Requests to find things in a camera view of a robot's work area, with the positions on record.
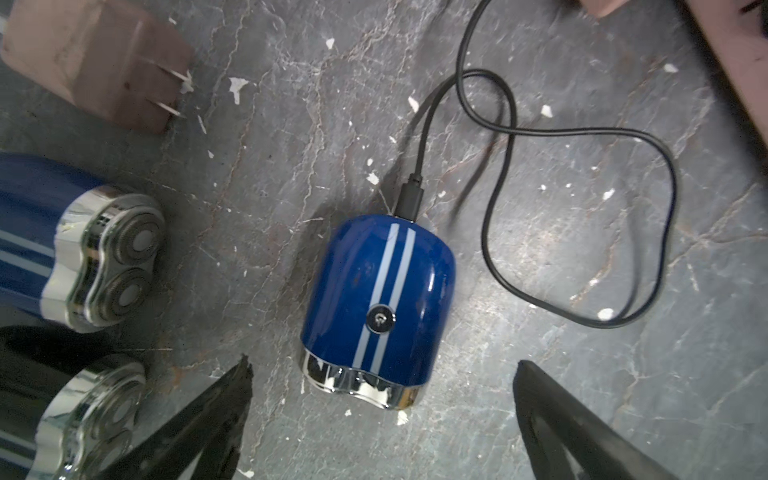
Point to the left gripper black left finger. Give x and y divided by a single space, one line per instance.
206 434

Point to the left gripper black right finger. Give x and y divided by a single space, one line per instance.
566 440

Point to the black electric shaver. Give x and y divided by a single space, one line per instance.
68 404

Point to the pink charger plug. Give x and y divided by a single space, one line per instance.
111 59

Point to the pink power strip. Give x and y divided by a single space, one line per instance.
736 32

